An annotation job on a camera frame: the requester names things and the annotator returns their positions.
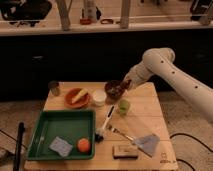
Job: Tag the wooden shelf rail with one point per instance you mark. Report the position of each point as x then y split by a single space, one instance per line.
94 16

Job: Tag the orange fruit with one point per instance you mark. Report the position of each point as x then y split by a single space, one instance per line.
83 145

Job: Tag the black office chair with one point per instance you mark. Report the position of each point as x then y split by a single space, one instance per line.
29 12

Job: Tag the blue cloth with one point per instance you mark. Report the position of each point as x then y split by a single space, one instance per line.
147 144

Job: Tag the dark grape bunch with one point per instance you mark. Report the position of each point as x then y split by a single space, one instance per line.
116 87

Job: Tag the green plastic tray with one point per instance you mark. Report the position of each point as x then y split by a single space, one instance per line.
68 125

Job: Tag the blue sponge in tray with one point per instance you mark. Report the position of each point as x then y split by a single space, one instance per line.
62 147

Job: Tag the light green cup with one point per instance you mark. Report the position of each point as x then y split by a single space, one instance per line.
123 107

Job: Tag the yellow banana piece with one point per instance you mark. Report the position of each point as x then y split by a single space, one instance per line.
80 94

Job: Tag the silver fork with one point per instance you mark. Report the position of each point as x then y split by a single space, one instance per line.
115 130

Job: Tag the orange bowl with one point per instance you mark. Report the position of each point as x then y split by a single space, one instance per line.
79 104

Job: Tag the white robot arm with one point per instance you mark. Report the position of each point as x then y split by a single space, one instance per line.
159 61

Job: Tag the dark green bowl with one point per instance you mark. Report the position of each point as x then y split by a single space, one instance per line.
111 96

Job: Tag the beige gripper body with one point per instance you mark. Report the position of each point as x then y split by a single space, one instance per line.
128 83

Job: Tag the white paper cup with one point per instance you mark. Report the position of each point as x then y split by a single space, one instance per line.
99 97

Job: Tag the black pole stand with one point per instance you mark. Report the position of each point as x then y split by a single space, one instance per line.
17 158

